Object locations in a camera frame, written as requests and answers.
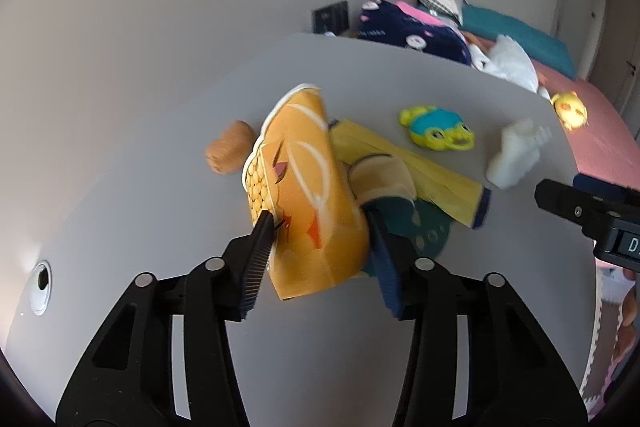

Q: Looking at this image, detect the brown potato toy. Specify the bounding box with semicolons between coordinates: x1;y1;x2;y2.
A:
205;120;253;176

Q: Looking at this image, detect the blue and yellow duck toy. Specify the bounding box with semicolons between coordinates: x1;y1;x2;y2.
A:
398;105;475;152

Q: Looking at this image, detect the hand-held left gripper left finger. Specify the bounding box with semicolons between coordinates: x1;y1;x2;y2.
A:
55;209;277;427

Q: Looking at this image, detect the black wall socket panel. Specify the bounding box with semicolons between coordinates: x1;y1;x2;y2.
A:
311;0;349;34

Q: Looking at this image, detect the yellow chick plush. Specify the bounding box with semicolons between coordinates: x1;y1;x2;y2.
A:
551;91;589;131

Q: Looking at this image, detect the teal pillow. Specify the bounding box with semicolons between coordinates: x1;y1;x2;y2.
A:
460;4;576;80

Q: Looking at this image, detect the white door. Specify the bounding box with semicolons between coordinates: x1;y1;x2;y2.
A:
555;0;616;82

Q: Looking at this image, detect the pink cloth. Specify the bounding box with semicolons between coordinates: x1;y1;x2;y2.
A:
395;1;451;28

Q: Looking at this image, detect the pink bed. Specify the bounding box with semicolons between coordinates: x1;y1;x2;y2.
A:
530;57;640;198

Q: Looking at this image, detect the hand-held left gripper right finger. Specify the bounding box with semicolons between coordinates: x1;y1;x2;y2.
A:
366;207;590;427

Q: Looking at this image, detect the person's right hand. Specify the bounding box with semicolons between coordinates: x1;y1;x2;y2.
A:
616;271;640;360

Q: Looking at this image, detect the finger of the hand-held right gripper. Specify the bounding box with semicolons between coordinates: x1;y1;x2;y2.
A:
534;179;616;238
572;174;640;202

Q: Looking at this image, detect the round desk cable grommet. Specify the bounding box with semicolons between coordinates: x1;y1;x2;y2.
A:
29;260;52;317

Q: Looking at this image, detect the navy printed blanket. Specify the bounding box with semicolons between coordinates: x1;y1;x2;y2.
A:
357;0;473;66

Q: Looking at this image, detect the white foot-shaped toy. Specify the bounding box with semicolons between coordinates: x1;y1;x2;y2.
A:
486;118;552;190

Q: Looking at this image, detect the yellow snack packet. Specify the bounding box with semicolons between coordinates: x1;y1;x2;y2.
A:
327;119;493;278

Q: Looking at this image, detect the orange snack bag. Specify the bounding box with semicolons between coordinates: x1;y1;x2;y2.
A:
241;83;371;300

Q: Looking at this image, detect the white goose plush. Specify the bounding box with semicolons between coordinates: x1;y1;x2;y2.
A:
472;34;551;100

